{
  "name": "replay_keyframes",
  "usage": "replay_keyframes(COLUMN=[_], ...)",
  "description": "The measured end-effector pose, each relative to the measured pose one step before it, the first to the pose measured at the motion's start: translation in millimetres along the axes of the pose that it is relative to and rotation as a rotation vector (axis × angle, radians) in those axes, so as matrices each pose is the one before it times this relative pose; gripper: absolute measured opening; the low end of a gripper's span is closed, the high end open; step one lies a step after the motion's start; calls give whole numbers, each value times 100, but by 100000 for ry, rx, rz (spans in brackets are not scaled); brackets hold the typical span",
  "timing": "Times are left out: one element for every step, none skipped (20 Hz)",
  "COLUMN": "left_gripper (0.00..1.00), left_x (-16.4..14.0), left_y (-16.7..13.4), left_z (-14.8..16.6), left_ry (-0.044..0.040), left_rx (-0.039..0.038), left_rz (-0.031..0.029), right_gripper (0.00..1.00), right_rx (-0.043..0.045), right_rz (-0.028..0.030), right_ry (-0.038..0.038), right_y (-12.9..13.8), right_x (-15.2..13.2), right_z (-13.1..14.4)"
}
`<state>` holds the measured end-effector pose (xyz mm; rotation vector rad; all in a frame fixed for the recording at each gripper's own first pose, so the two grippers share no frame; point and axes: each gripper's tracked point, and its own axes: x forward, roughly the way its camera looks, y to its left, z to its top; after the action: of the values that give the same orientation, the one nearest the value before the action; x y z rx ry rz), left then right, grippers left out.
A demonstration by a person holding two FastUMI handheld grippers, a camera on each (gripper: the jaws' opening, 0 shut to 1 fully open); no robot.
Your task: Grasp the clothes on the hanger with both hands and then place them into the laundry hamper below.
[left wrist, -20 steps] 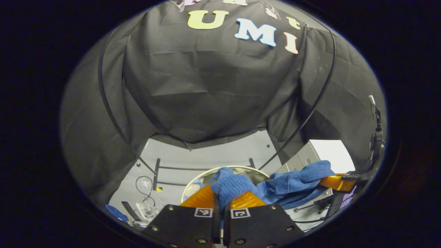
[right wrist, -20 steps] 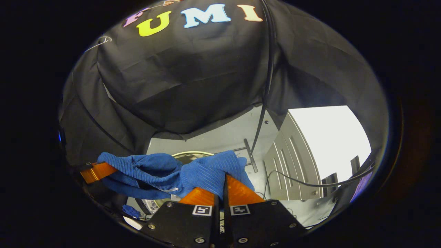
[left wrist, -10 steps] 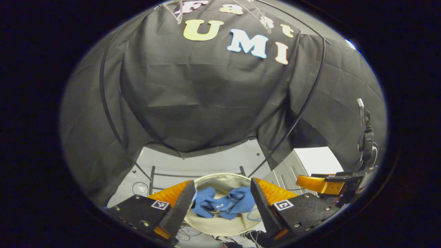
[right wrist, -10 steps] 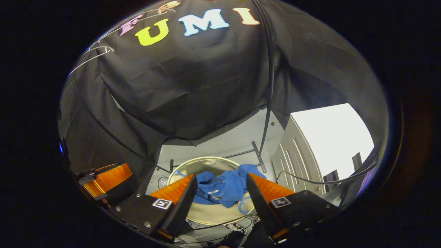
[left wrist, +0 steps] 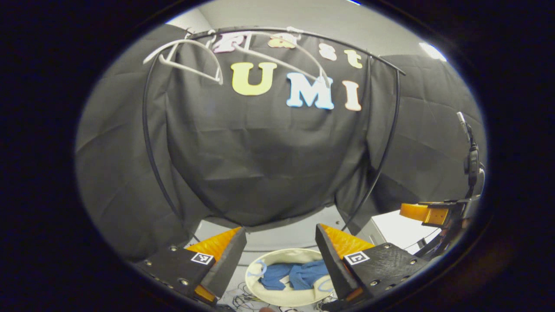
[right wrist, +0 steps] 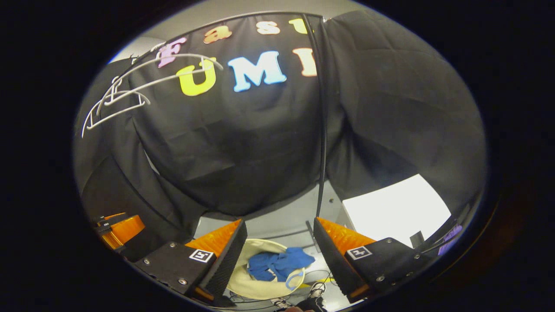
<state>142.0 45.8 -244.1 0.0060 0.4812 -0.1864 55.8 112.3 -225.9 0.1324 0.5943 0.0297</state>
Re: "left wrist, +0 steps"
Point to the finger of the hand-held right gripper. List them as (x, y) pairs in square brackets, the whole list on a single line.
[(416, 212)]

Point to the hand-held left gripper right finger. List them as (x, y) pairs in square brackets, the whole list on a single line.
[(329, 264)]

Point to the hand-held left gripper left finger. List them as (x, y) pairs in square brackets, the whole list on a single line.
[(230, 260)]

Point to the cream round laundry hamper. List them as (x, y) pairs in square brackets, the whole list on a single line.
[(282, 297)]

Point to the black metal clothes rack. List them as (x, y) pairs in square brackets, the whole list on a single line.
[(144, 130)]

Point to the white plastic clothes hanger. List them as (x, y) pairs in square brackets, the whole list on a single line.
[(190, 70), (279, 62)]

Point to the ceiling light panel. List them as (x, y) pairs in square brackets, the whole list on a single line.
[(432, 52)]

